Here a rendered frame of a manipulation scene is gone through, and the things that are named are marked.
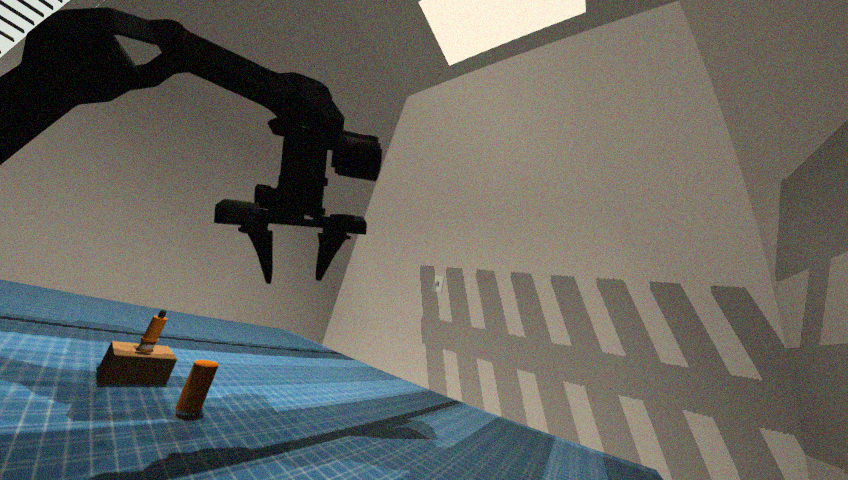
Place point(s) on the orange marker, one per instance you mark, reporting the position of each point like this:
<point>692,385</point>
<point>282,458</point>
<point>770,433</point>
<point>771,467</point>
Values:
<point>152,333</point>

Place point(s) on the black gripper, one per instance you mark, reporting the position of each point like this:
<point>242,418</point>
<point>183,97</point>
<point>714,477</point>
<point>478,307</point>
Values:
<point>300,192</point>

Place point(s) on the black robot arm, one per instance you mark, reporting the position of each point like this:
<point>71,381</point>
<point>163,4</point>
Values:
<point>72,57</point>

